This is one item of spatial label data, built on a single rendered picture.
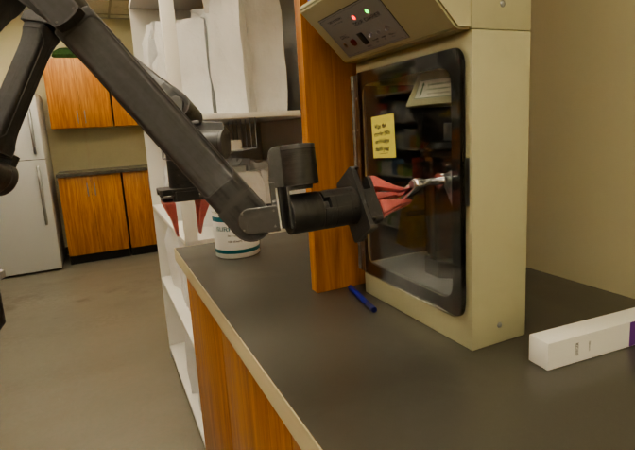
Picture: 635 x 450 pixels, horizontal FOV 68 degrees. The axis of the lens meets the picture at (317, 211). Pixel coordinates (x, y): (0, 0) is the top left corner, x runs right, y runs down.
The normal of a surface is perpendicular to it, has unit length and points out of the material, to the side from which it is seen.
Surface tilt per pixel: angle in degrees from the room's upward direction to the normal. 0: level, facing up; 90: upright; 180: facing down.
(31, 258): 90
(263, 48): 89
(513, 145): 90
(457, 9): 90
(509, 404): 0
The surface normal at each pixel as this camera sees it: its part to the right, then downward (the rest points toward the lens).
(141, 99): 0.08, 0.11
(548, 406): -0.06, -0.98
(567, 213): -0.91, 0.12
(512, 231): 0.42, 0.14
